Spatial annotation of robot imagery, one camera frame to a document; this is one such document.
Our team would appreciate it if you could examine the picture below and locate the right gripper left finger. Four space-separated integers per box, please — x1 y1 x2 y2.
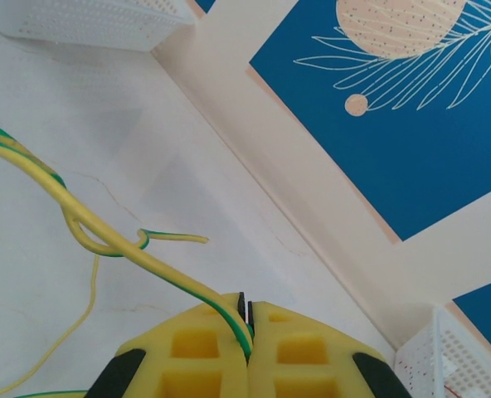
88 292 254 398

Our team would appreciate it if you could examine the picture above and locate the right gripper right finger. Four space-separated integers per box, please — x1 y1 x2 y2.
247 300 412 398

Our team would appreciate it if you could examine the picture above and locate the white plastic mesh basket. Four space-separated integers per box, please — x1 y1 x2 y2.
394 304 491 398
0 0 197 53

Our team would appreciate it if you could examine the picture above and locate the yellow green striped cable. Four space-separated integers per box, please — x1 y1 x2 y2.
0 124 210 398
0 117 255 362

